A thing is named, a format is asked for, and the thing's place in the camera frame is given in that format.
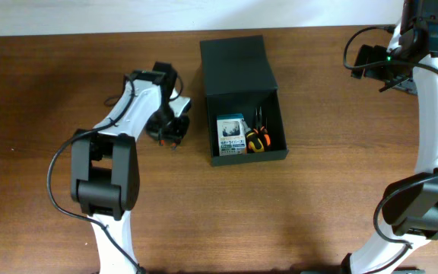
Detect orange black needle-nose pliers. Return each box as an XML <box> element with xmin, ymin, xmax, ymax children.
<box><xmin>255</xmin><ymin>107</ymin><xmax>271</xmax><ymax>151</ymax></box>

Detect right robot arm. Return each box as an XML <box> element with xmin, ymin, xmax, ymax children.
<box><xmin>341</xmin><ymin>0</ymin><xmax>438</xmax><ymax>274</ymax></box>

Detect blue precision screwdriver set box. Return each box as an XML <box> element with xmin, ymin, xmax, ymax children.
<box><xmin>217</xmin><ymin>113</ymin><xmax>246</xmax><ymax>156</ymax></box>

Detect small red-handled pliers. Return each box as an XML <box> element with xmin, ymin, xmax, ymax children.
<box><xmin>158</xmin><ymin>139</ymin><xmax>180</xmax><ymax>151</ymax></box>

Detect yellow black screwdriver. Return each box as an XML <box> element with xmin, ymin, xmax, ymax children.
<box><xmin>241</xmin><ymin>119</ymin><xmax>265</xmax><ymax>153</ymax></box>

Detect black open cardboard box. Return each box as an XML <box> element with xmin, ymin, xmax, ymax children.
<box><xmin>200</xmin><ymin>35</ymin><xmax>288</xmax><ymax>166</ymax></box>

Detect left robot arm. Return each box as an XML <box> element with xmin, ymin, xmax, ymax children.
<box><xmin>71</xmin><ymin>62</ymin><xmax>191</xmax><ymax>273</ymax></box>

